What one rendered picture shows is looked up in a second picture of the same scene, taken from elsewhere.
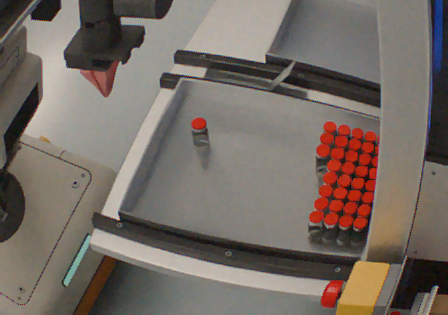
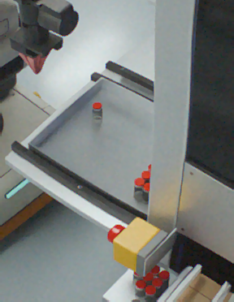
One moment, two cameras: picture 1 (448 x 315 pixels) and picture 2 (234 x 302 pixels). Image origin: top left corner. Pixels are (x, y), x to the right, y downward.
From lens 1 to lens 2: 0.39 m
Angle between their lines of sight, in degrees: 10
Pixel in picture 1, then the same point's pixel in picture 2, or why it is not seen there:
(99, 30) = (31, 31)
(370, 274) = (142, 230)
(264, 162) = (128, 140)
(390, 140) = (158, 139)
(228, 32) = (146, 58)
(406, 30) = (172, 67)
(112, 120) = not seen: hidden behind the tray
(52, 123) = (55, 86)
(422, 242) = (187, 223)
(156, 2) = (61, 24)
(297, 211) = (135, 175)
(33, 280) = not seen: outside the picture
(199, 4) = not seen: hidden behind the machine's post
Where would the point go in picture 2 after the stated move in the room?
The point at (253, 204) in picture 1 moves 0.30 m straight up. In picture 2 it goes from (110, 161) to (110, 55)
